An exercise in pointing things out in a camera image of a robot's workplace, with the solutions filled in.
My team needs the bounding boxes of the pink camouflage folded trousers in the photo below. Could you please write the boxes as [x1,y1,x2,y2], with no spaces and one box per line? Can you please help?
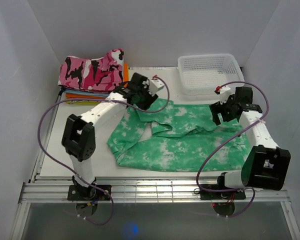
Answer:
[58,48,124,93]

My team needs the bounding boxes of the orange folded trousers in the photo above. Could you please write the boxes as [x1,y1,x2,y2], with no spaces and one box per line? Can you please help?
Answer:
[60,63,129,99]

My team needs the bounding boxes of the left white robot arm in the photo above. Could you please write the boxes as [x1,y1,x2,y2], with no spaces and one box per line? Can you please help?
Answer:
[61,73,165,200]

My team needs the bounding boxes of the yellow patterned folded trousers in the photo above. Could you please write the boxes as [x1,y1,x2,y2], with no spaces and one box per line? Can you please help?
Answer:
[66,98,101,106]

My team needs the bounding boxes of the green tie-dye trousers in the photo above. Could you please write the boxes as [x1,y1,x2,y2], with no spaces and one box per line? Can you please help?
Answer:
[107,98,243,172]

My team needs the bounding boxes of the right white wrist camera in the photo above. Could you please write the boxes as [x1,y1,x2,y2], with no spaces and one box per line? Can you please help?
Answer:
[214,86,232,105]

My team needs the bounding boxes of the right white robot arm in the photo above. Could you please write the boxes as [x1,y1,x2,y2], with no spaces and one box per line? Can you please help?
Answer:
[210,86,291,199]

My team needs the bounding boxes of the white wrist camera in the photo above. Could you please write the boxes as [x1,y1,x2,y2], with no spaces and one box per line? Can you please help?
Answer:
[214,86,232,105]
[148,75,165,97]

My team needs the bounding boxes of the purple cable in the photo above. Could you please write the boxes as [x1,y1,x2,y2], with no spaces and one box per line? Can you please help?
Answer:
[36,76,171,226]
[196,80,270,219]

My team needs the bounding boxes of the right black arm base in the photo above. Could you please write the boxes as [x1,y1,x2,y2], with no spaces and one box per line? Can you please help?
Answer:
[193,188,246,201]

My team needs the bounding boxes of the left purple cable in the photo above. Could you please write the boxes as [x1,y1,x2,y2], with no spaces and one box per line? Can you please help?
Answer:
[36,76,171,226]

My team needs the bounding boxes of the light blue folded trousers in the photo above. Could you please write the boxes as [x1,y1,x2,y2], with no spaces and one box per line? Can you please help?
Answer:
[64,88,110,97]

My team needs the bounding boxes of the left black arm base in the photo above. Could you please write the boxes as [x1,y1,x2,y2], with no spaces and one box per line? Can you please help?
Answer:
[67,185,110,201]

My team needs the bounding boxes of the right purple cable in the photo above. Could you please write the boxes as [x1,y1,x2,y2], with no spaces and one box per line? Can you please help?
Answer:
[196,80,270,219]

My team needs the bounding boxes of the white plastic basket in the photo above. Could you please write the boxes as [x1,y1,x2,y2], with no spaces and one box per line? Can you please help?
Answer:
[177,53,245,96]

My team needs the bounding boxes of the aluminium frame rail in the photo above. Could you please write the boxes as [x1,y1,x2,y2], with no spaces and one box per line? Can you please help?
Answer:
[17,176,291,205]

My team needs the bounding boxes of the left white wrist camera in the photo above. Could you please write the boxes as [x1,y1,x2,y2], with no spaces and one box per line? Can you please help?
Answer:
[148,75,165,97]

